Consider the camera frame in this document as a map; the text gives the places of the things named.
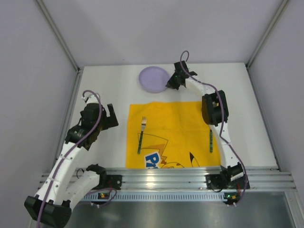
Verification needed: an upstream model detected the purple plastic plate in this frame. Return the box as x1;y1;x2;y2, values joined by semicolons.
138;66;170;93

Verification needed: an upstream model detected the fork with teal handle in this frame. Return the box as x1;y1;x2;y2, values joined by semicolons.
137;117;147;154

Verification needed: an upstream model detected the yellow Pikachu cloth placemat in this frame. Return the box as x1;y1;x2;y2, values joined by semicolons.
126;101;220;169

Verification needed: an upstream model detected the spoon with teal handle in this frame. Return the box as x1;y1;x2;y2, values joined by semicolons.
209;129;213;153

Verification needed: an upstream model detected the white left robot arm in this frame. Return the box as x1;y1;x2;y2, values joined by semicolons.
24;90;122;228

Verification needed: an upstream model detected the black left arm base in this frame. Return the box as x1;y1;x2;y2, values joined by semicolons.
94;175;122;190

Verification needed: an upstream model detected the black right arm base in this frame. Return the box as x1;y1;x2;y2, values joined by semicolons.
205;174;245;192

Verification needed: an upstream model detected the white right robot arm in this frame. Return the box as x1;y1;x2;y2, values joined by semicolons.
166;61;247;183

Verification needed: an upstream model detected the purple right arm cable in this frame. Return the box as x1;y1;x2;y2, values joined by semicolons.
179;50;249;207

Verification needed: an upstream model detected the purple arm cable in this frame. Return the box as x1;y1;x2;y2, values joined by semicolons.
179;50;249;207
36;89;117;228

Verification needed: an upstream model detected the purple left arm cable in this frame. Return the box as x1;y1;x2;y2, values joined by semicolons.
36;89;117;228

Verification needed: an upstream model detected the aluminium mounting rail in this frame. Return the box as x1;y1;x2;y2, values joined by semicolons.
37;167;296;192

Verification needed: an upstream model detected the perforated cable duct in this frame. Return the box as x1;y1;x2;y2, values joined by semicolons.
81;191;238;202

